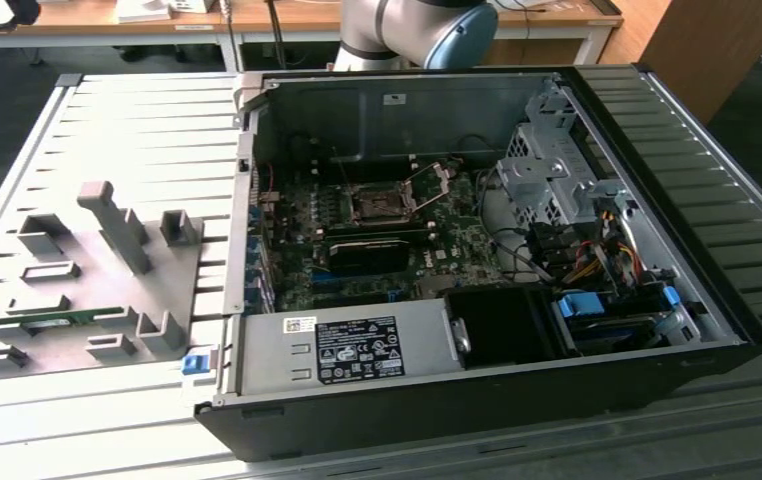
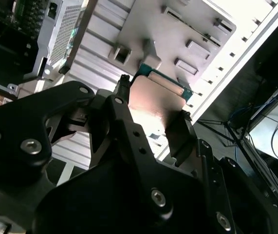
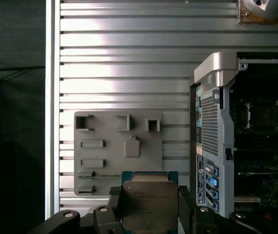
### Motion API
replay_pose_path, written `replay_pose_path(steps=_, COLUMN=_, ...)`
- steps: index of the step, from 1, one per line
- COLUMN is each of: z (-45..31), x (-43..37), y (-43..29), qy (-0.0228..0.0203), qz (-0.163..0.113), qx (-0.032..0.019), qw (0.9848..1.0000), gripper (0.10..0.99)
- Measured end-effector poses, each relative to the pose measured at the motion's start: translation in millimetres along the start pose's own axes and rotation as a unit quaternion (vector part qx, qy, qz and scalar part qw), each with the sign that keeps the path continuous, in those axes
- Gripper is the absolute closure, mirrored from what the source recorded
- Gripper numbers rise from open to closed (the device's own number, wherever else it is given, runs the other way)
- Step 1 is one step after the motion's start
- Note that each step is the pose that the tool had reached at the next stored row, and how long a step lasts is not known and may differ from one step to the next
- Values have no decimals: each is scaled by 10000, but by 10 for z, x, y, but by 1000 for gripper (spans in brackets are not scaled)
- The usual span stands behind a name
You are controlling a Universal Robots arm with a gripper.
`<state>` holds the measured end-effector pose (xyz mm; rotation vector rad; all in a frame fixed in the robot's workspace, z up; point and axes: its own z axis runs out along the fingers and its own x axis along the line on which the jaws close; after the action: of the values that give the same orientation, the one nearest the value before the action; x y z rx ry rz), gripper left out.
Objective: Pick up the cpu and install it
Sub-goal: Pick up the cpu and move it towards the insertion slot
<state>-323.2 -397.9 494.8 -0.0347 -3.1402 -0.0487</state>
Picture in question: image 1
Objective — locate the wooden desk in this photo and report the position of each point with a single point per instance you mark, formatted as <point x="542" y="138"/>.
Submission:
<point x="87" y="22"/>

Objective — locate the grey parts rack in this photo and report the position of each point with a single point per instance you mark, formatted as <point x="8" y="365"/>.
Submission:
<point x="96" y="292"/>

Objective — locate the black graphics card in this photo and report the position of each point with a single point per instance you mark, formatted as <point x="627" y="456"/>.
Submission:
<point x="367" y="257"/>

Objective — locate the blue plastic clip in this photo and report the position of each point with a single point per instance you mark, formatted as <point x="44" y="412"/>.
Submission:
<point x="195" y="364"/>

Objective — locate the wooden cabinet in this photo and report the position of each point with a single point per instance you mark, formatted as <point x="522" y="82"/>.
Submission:
<point x="707" y="45"/>

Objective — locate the green motherboard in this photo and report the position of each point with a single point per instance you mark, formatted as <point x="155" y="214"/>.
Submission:
<point x="467" y="235"/>

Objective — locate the blue disk carrier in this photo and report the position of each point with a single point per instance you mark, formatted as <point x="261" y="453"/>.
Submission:
<point x="580" y="305"/>

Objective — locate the black fan shroud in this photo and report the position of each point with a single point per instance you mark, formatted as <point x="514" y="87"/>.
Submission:
<point x="500" y="325"/>

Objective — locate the metal drive cage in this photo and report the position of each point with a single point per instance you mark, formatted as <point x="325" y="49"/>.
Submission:
<point x="534" y="180"/>

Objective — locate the green RAM stick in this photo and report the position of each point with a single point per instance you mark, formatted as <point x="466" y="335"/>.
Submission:
<point x="83" y="316"/>

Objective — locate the grey power supply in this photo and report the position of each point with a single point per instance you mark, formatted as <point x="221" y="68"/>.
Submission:
<point x="267" y="345"/>

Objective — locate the black PC case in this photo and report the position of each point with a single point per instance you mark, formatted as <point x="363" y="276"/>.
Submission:
<point x="420" y="420"/>

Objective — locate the blue plastic latch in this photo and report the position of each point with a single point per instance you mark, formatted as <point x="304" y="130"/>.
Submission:
<point x="670" y="296"/>

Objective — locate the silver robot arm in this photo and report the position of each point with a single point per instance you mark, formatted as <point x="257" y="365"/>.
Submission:
<point x="394" y="20"/>

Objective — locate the CPU socket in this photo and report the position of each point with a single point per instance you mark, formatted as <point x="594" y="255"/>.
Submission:
<point x="380" y="205"/>

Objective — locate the white cardboard box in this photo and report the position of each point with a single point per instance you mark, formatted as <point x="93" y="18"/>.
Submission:
<point x="196" y="5"/>
<point x="147" y="12"/>

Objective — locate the thin metal locking lever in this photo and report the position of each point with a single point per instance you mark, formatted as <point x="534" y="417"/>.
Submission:
<point x="341" y="170"/>

